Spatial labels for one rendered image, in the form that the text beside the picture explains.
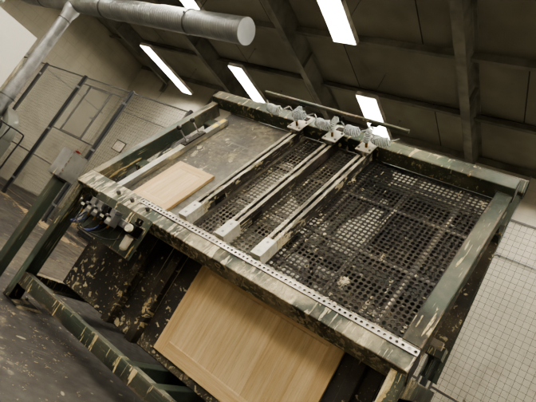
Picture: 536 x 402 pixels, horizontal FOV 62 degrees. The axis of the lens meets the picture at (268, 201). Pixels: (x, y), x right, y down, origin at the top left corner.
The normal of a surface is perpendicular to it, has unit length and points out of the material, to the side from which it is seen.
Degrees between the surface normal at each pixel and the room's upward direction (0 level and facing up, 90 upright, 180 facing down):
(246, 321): 90
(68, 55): 90
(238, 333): 90
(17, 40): 90
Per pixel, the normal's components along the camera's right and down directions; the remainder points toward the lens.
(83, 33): 0.76, 0.33
